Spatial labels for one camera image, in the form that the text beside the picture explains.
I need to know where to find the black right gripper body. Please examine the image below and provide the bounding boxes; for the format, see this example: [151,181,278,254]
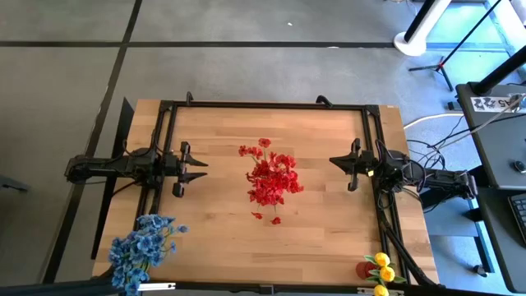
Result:
[347,138,377,192]

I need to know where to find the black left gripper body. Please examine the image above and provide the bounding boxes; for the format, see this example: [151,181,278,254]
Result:
[164,141,192,198]

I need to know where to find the green plant stems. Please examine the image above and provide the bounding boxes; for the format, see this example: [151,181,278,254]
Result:
[133,213,191,264]

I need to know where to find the red small-blossom flower sprig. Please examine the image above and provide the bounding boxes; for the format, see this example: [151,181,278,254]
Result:
[246,154,299,186]
[248,172,305,206]

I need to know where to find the blue flower bunch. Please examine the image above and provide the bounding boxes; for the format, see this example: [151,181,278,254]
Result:
[107,234,165,296]

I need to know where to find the yellow tulip flower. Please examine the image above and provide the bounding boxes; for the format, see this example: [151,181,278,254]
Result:
[367,281,391,296]
[369,266,407,284]
[363,252,392,268]

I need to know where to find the dark red glass vase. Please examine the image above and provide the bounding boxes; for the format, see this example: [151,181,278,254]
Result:
[355,261,377,281]

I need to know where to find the red poppy flower bunch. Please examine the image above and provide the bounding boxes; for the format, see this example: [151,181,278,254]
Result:
[238,137,305,226]

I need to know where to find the black tripod stand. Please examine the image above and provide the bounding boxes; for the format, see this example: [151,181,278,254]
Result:
[408,0,503,92]

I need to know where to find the black desk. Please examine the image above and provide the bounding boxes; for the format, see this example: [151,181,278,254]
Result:
[454,81,526,294]

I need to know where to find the white marker label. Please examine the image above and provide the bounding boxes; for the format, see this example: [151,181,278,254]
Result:
[469,95,524,113]

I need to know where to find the white round pillar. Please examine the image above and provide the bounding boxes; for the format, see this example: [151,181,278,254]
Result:
[393,0,453,58]

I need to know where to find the black keyboard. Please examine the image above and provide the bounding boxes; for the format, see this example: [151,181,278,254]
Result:
[507,192,526,244]

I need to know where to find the black pole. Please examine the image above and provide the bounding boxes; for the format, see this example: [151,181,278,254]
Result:
[471,44,526,96]

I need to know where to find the grey floor object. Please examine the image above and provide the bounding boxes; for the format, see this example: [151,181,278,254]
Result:
[0,174,32,194]

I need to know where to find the black beam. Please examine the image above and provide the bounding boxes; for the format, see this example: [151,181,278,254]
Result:
[0,277,120,296]

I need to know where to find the black floor cables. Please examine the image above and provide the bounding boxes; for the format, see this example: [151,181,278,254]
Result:
[406,123,473,165]

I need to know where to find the white floor cable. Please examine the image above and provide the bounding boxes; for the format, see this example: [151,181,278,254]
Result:
[404,113,468,131]

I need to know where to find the black aluminium table frame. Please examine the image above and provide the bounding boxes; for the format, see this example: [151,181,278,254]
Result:
[96,98,439,294]

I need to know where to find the silver aluminium rail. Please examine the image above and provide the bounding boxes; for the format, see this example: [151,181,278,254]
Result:
[137,281,177,293]

